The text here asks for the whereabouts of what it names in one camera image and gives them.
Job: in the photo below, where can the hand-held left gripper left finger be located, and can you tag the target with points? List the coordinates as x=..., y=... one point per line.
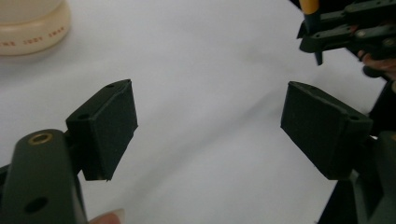
x=104, y=130

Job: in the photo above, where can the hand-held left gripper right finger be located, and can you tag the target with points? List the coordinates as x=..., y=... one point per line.
x=320, y=130

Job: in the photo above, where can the cream round container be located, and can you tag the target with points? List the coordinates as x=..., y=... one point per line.
x=31, y=29

